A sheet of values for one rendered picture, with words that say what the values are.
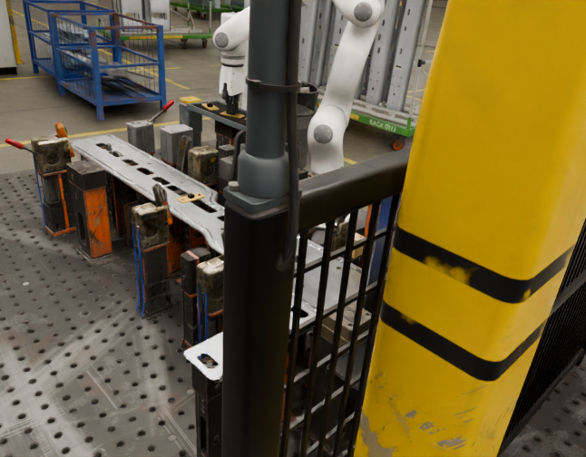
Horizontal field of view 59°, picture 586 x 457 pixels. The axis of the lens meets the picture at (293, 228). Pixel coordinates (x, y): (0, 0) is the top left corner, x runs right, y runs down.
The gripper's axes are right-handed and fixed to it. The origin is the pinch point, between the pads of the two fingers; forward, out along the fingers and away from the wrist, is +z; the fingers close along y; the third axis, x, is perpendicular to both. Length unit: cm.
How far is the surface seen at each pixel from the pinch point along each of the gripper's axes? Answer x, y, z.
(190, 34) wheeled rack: -514, -702, 92
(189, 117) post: -22.9, -5.8, 8.8
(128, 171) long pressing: -20.5, 32.8, 18.5
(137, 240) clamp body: 7, 61, 24
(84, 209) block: -27, 47, 29
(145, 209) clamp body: 9, 59, 14
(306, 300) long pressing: 61, 70, 19
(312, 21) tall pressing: -145, -417, 11
